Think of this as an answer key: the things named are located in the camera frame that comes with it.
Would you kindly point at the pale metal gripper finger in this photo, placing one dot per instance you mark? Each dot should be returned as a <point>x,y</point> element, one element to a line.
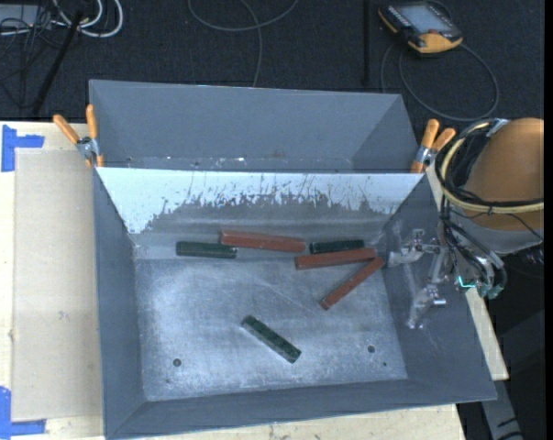
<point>409,252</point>
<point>423,303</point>

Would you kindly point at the pale flat board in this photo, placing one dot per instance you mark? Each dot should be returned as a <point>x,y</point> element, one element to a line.
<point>51,291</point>

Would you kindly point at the grey metal bin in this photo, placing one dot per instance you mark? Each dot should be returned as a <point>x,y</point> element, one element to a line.
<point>257,300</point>

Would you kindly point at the red-brown flat block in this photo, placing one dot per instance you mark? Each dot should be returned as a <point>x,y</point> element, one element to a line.
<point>351,283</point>
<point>262,241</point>
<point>335,258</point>

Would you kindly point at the dark green flat block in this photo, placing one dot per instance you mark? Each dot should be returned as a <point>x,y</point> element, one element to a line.
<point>206,249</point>
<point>336,246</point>
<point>271,339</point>

